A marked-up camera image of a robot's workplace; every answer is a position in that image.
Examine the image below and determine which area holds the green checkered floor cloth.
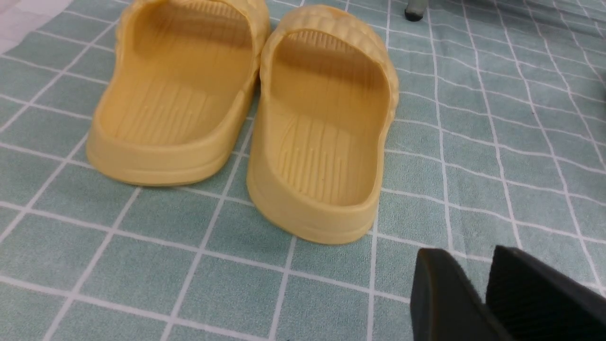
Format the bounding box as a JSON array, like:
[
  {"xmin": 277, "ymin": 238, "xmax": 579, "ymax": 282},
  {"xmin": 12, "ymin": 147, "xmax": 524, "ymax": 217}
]
[{"xmin": 0, "ymin": 0, "xmax": 606, "ymax": 341}]

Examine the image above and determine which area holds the yellow ribbed slipper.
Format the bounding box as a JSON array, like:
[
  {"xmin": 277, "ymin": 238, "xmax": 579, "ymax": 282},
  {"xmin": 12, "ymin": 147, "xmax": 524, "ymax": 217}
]
[
  {"xmin": 86, "ymin": 0, "xmax": 271, "ymax": 187},
  {"xmin": 247, "ymin": 4, "xmax": 400, "ymax": 244}
]

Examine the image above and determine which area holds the metal shoe rack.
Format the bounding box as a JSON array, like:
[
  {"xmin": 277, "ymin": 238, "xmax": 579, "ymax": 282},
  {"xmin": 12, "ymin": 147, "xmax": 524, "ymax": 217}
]
[{"xmin": 404, "ymin": 0, "xmax": 429, "ymax": 22}]

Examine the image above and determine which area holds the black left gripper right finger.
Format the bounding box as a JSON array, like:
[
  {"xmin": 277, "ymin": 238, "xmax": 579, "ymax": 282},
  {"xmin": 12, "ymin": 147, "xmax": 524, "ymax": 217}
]
[{"xmin": 486, "ymin": 245, "xmax": 606, "ymax": 341}]

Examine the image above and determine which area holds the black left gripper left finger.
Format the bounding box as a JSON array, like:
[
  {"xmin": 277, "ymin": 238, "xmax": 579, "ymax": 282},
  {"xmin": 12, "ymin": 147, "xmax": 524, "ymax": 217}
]
[{"xmin": 410, "ymin": 248, "xmax": 513, "ymax": 341}]

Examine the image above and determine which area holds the right yellow ribbed slipper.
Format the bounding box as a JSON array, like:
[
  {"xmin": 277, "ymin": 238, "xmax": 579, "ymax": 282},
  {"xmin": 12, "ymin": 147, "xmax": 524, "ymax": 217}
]
[{"xmin": 247, "ymin": 4, "xmax": 400, "ymax": 244}]

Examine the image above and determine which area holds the left yellow ribbed slipper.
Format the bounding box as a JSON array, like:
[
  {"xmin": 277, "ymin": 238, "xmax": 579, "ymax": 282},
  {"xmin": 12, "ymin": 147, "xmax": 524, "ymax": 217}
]
[{"xmin": 86, "ymin": 0, "xmax": 271, "ymax": 187}]

